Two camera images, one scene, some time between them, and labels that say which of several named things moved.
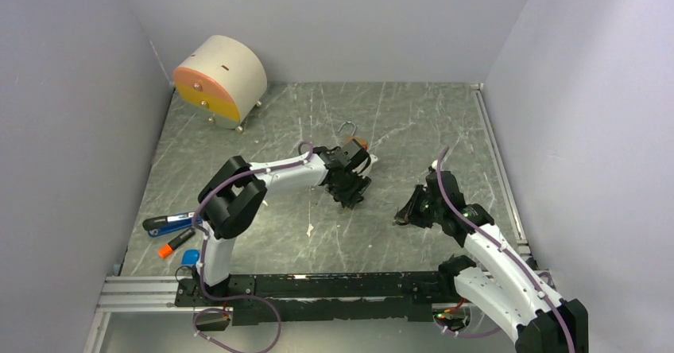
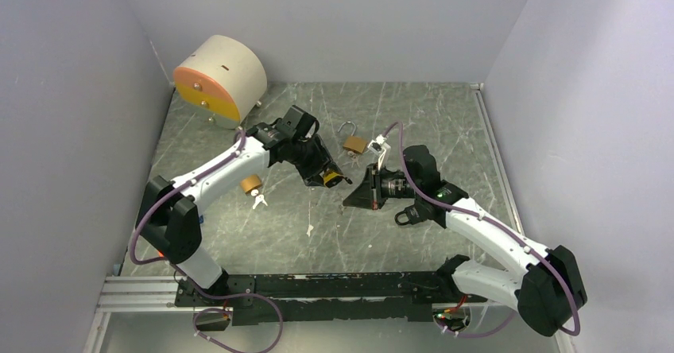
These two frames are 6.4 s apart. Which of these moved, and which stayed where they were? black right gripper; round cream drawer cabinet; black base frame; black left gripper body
Moved: black left gripper body; black right gripper
Stayed: black base frame; round cream drawer cabinet
